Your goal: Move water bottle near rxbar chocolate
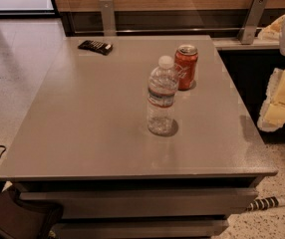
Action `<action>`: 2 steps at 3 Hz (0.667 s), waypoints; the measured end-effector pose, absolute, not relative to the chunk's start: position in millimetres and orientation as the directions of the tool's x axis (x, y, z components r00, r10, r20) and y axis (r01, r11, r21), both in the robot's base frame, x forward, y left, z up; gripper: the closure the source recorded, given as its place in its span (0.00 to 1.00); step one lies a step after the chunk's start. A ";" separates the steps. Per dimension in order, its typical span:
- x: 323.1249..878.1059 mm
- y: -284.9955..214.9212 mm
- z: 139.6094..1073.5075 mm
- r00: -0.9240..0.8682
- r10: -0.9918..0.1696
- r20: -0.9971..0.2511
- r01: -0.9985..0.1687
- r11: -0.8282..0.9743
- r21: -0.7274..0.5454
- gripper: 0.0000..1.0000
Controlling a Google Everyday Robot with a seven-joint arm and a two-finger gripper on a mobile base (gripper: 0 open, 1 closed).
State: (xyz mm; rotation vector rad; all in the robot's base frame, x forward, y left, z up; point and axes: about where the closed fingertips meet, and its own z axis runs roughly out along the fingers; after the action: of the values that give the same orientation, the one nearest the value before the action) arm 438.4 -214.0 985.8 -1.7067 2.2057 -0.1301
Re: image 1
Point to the grey drawer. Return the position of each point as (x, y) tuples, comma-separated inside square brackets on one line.
[(148, 203), (176, 229)]

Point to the red coca-cola can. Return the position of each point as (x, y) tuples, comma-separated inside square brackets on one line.
[(185, 59)]

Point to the black chair seat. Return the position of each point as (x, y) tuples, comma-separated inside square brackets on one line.
[(26, 219)]

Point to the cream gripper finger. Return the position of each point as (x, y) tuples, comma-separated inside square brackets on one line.
[(272, 31), (272, 112)]

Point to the clear plastic water bottle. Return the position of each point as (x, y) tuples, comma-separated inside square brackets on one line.
[(161, 89)]

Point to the grey upper drawer front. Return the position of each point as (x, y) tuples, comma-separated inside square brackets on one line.
[(148, 203)]

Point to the right metal wall bracket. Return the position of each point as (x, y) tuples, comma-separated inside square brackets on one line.
[(247, 32)]

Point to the black rxbar chocolate bar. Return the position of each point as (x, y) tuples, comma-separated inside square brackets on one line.
[(96, 47)]

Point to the grey lower drawer front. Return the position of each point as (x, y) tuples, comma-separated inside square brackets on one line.
[(176, 229)]

